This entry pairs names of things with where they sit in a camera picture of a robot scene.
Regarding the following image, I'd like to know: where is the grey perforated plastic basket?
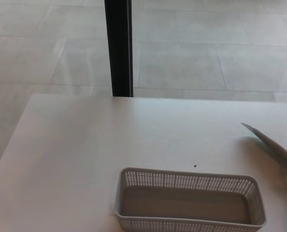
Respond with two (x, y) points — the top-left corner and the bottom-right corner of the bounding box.
(113, 167), (267, 232)

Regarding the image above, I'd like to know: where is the black vertical window frame post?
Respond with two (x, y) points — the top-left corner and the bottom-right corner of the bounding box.
(104, 0), (134, 98)

